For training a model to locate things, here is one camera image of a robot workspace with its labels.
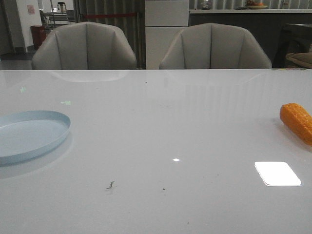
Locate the grey upholstered chair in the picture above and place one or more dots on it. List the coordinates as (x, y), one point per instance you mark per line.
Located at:
(85, 46)
(215, 46)

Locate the fruit bowl on counter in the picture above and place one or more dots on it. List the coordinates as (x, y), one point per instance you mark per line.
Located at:
(252, 4)

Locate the grey right upholstered chair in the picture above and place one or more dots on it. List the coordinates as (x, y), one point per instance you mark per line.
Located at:
(215, 46)

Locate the dark armchair frame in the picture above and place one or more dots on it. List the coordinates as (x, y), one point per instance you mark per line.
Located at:
(294, 38)

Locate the red trash bin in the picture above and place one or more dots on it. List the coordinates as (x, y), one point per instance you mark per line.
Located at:
(38, 35)

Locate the orange corn cob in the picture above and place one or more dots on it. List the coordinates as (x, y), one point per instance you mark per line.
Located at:
(298, 120)

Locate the red barrier belt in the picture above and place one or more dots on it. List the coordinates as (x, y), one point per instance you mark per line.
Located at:
(124, 15)

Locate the light blue round plate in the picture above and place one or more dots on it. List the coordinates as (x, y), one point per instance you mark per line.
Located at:
(27, 135)

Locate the dark counter with white top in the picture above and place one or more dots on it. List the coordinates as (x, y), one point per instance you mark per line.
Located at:
(265, 24)

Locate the grey left upholstered chair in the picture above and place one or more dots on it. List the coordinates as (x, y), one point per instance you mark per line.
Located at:
(85, 46)

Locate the beige cushion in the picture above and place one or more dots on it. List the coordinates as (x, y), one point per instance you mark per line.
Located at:
(299, 60)

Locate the white cabinet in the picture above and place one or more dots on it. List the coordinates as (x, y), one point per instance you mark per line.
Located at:
(163, 19)

